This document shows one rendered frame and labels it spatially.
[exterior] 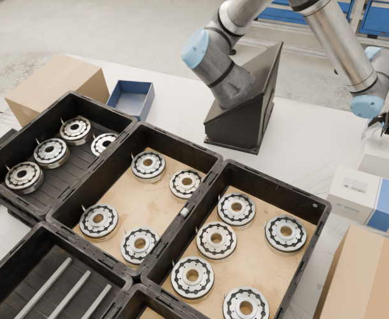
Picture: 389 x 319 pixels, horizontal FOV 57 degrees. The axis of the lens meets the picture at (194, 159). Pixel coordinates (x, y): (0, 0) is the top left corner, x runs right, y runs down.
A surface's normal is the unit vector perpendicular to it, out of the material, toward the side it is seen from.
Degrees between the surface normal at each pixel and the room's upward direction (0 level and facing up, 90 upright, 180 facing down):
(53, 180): 0
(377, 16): 90
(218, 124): 90
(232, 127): 90
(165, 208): 0
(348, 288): 0
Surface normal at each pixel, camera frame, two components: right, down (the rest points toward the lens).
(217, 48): 0.54, -0.10
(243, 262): -0.06, -0.63
